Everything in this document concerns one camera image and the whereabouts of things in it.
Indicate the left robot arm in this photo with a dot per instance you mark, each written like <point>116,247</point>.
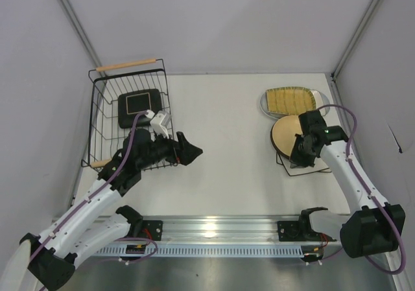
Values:
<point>59,250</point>

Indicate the woven fan-shaped plate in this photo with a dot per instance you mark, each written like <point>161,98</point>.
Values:
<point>290,100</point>

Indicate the black square dish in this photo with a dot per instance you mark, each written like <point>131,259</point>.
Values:
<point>130,104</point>

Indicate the dark blue round plate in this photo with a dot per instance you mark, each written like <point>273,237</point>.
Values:
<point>275,148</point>

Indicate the black wire dish rack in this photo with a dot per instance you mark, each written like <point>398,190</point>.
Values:
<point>105,136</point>

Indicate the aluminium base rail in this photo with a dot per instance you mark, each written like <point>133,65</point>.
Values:
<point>221,230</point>

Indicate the white slotted cable duct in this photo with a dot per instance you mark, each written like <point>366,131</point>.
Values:
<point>202,250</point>

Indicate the white square plate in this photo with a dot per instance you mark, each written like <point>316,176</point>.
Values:
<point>324,168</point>
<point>291,172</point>

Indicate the wooden plate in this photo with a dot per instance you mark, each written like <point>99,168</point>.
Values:
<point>290,123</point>

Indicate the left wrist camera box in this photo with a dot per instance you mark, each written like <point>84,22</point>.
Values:
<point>159,122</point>

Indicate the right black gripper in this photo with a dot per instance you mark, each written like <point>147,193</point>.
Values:
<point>300,151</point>

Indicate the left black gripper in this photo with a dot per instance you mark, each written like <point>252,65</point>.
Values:
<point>178,148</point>

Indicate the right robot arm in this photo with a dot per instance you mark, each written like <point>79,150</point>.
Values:
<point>374,225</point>

